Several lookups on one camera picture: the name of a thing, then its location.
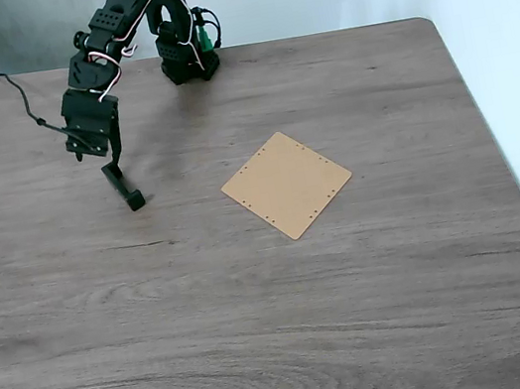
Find black rectangular block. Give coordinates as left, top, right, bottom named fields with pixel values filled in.
left=99, top=157, right=149, bottom=217

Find orange board with holes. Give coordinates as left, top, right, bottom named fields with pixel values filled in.
left=211, top=119, right=364, bottom=253

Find green connector plug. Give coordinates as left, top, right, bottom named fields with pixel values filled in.
left=193, top=21, right=216, bottom=56

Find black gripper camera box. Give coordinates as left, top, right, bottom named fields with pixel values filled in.
left=61, top=119, right=114, bottom=165

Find white red wrist wire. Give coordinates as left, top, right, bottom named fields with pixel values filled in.
left=86, top=47, right=128, bottom=103

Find black camera cable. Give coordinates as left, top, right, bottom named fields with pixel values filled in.
left=0, top=58, right=100, bottom=168

